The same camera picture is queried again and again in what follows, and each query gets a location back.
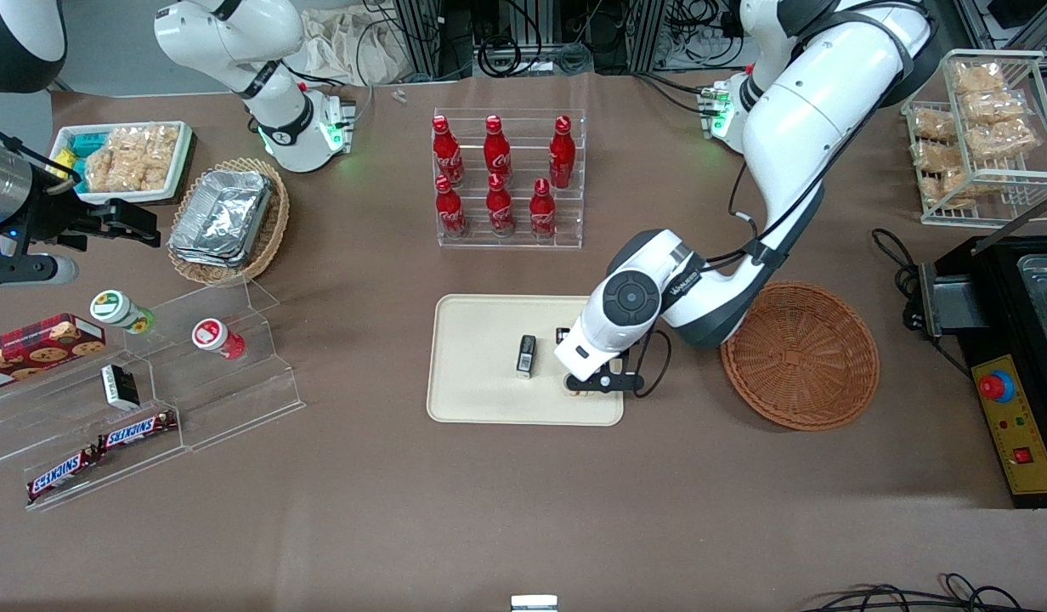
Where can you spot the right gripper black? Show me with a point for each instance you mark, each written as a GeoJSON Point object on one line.
{"type": "Point", "coordinates": [49, 218]}

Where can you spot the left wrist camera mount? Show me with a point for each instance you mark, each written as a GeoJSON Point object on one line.
{"type": "Point", "coordinates": [613, 381]}

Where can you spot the clear acrylic step display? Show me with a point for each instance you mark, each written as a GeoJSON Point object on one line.
{"type": "Point", "coordinates": [14, 442]}
{"type": "Point", "coordinates": [251, 391]}

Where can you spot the clear acrylic bottle rack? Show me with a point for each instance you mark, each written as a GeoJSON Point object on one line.
{"type": "Point", "coordinates": [523, 238]}

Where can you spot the small rice cracker bag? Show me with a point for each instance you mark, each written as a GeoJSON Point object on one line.
{"type": "Point", "coordinates": [938, 156]}
{"type": "Point", "coordinates": [995, 106]}
{"type": "Point", "coordinates": [978, 78]}
{"type": "Point", "coordinates": [947, 187]}
{"type": "Point", "coordinates": [1004, 138]}
{"type": "Point", "coordinates": [933, 125]}

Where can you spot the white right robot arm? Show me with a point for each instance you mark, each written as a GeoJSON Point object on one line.
{"type": "Point", "coordinates": [234, 34]}

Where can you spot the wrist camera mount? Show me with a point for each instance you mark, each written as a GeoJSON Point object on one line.
{"type": "Point", "coordinates": [31, 270]}
{"type": "Point", "coordinates": [613, 381]}

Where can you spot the large rice cracker bag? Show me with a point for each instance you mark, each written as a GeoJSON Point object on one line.
{"type": "Point", "coordinates": [132, 157]}

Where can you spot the teal snack packet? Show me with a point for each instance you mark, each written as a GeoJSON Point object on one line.
{"type": "Point", "coordinates": [86, 143]}

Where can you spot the beige cloth bag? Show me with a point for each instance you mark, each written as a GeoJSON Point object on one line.
{"type": "Point", "coordinates": [353, 47]}

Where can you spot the aluminium frame post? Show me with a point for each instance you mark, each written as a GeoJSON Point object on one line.
{"type": "Point", "coordinates": [421, 38]}

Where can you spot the red cola bottle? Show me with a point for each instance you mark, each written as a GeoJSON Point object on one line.
{"type": "Point", "coordinates": [562, 153]}
{"type": "Point", "coordinates": [500, 206]}
{"type": "Point", "coordinates": [496, 151]}
{"type": "Point", "coordinates": [542, 210]}
{"type": "Point", "coordinates": [449, 208]}
{"type": "Point", "coordinates": [447, 153]}

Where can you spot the small black box, white label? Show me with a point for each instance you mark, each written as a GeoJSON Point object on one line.
{"type": "Point", "coordinates": [526, 357]}

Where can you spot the black appliance with metal pan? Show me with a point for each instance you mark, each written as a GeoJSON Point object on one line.
{"type": "Point", "coordinates": [991, 280]}

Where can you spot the brown round wicker basket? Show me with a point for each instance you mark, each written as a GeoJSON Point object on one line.
{"type": "Point", "coordinates": [800, 357]}

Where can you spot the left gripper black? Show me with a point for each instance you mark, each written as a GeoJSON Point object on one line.
{"type": "Point", "coordinates": [560, 336]}

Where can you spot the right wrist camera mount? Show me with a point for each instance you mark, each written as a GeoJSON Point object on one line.
{"type": "Point", "coordinates": [31, 270]}

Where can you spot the white plastic snack tray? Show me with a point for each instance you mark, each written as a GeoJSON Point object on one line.
{"type": "Point", "coordinates": [183, 161]}

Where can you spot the snickers chocolate bar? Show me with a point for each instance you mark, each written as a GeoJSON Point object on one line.
{"type": "Point", "coordinates": [62, 473]}
{"type": "Point", "coordinates": [137, 430]}

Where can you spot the light oval wicker basket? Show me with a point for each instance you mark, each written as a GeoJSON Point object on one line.
{"type": "Point", "coordinates": [273, 229]}

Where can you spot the small black box, white side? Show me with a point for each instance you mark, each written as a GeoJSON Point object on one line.
{"type": "Point", "coordinates": [120, 387]}

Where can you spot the yellow snack packet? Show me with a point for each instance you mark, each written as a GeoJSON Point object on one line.
{"type": "Point", "coordinates": [65, 163]}

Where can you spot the small white device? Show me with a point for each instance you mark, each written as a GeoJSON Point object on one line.
{"type": "Point", "coordinates": [534, 603]}

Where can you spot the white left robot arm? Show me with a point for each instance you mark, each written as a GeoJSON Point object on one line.
{"type": "Point", "coordinates": [812, 110]}

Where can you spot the beige rectangular tray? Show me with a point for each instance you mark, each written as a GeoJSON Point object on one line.
{"type": "Point", "coordinates": [481, 357]}

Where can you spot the green lidded snack cup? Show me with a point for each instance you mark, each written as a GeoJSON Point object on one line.
{"type": "Point", "coordinates": [120, 310]}

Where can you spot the yellow emergency stop control box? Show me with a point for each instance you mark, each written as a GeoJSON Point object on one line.
{"type": "Point", "coordinates": [1021, 433]}

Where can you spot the stacked aluminium foil trays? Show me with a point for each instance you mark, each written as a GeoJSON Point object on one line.
{"type": "Point", "coordinates": [222, 217]}

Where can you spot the red plaid cookie box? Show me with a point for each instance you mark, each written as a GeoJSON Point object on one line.
{"type": "Point", "coordinates": [39, 348]}

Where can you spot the red lidded snack cup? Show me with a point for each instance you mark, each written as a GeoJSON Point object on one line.
{"type": "Point", "coordinates": [216, 337]}

